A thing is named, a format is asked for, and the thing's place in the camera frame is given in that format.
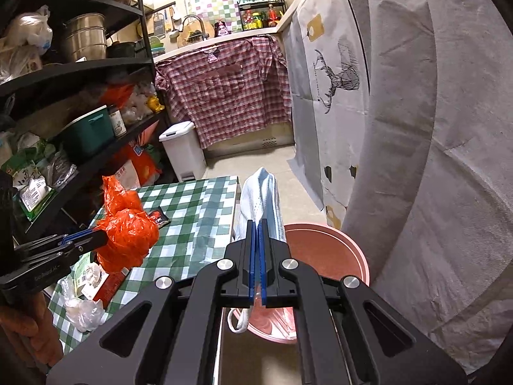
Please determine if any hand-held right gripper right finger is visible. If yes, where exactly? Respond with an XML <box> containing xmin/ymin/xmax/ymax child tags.
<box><xmin>258</xmin><ymin>218</ymin><xmax>469</xmax><ymax>385</ymax></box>

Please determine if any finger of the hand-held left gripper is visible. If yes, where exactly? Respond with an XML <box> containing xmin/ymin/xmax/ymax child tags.
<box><xmin>14</xmin><ymin>228</ymin><xmax>105</xmax><ymax>254</ymax></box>
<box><xmin>18</xmin><ymin>233</ymin><xmax>109</xmax><ymax>267</ymax></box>

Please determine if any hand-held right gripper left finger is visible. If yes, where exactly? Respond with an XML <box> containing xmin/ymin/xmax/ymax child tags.
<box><xmin>46</xmin><ymin>220</ymin><xmax>260</xmax><ymax>385</ymax></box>

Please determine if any red plastic bag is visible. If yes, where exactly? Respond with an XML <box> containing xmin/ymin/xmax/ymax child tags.
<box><xmin>93</xmin><ymin>175</ymin><xmax>160</xmax><ymax>273</ymax></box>

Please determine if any red cardboard box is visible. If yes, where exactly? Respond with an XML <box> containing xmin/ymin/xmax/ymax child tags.
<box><xmin>92</xmin><ymin>267</ymin><xmax>129</xmax><ymax>307</ymax></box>

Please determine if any clear plastic bag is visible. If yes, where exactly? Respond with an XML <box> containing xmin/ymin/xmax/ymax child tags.
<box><xmin>60</xmin><ymin>275</ymin><xmax>105</xmax><ymax>332</ymax></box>

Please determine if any white face mask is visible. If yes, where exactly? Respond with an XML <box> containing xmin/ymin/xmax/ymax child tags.
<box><xmin>227</xmin><ymin>166</ymin><xmax>288</xmax><ymax>334</ymax></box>

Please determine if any pink plastic bin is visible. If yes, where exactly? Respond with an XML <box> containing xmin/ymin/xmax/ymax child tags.
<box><xmin>246</xmin><ymin>224</ymin><xmax>370</xmax><ymax>343</ymax></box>

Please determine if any black red snack packet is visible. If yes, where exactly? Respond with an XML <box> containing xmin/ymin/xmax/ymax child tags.
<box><xmin>146</xmin><ymin>206</ymin><xmax>171</xmax><ymax>230</ymax></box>

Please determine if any person's left hand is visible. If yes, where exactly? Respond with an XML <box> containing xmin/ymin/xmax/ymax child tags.
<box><xmin>0</xmin><ymin>293</ymin><xmax>65</xmax><ymax>357</ymax></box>

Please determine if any green food packet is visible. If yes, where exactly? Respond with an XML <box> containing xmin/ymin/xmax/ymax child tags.
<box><xmin>12</xmin><ymin>174</ymin><xmax>57</xmax><ymax>221</ymax></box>

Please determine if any green checkered tablecloth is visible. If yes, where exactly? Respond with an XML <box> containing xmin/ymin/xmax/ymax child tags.
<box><xmin>48</xmin><ymin>175</ymin><xmax>240</xmax><ymax>354</ymax></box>

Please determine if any orange rice bag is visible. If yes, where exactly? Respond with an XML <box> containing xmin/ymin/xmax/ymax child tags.
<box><xmin>116</xmin><ymin>142</ymin><xmax>163</xmax><ymax>189</ymax></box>

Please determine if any green storage box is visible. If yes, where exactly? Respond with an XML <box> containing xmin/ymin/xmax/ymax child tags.
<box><xmin>62</xmin><ymin>105</ymin><xmax>115</xmax><ymax>157</ymax></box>

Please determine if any beige cabinet base panel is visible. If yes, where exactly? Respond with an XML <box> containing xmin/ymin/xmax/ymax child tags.
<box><xmin>204</xmin><ymin>122</ymin><xmax>295</xmax><ymax>159</ymax></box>

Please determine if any tin can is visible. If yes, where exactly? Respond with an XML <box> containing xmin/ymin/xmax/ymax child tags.
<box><xmin>107</xmin><ymin>106</ymin><xmax>127</xmax><ymax>137</ymax></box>

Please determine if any white pedal bin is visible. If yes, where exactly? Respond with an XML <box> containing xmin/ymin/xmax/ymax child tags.
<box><xmin>159</xmin><ymin>121</ymin><xmax>207</xmax><ymax>183</ymax></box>

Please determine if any white garlic bag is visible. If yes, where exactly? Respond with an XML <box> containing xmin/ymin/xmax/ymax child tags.
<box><xmin>122</xmin><ymin>84</ymin><xmax>155</xmax><ymax>125</ymax></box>

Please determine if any orange plastic bag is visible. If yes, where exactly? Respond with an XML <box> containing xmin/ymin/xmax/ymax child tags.
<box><xmin>98</xmin><ymin>84</ymin><xmax>135</xmax><ymax>109</ymax></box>

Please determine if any deer print cloth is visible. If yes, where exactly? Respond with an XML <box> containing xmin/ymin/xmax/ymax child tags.
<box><xmin>282</xmin><ymin>0</ymin><xmax>371</xmax><ymax>229</ymax></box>

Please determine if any black shelf rack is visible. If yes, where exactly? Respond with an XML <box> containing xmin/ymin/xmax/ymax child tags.
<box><xmin>0</xmin><ymin>0</ymin><xmax>169</xmax><ymax>249</ymax></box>

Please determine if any red plaid shirt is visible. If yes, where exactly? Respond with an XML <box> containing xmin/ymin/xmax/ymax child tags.
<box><xmin>154</xmin><ymin>35</ymin><xmax>292</xmax><ymax>149</ymax></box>

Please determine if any black cooking pot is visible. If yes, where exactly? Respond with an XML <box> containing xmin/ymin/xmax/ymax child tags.
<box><xmin>106</xmin><ymin>41</ymin><xmax>137</xmax><ymax>59</ymax></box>

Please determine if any steel pot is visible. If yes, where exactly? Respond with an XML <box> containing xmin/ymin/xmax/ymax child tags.
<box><xmin>60</xmin><ymin>13</ymin><xmax>108</xmax><ymax>62</ymax></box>

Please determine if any white plastic bag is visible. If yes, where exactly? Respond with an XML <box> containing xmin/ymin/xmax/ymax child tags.
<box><xmin>6</xmin><ymin>6</ymin><xmax>54</xmax><ymax>49</ymax></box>

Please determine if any grey curtain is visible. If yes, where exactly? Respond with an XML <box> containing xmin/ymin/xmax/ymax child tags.
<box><xmin>341</xmin><ymin>0</ymin><xmax>513</xmax><ymax>365</ymax></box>

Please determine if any black spice rack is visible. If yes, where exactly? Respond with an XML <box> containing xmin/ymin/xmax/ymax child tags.
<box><xmin>237</xmin><ymin>0</ymin><xmax>286</xmax><ymax>32</ymax></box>

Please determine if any white countertop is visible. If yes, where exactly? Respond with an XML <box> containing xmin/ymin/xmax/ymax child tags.
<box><xmin>154</xmin><ymin>0</ymin><xmax>337</xmax><ymax>63</ymax></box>

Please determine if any steel faucet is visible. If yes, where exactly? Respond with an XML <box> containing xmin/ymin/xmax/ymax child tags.
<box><xmin>182</xmin><ymin>15</ymin><xmax>207</xmax><ymax>43</ymax></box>

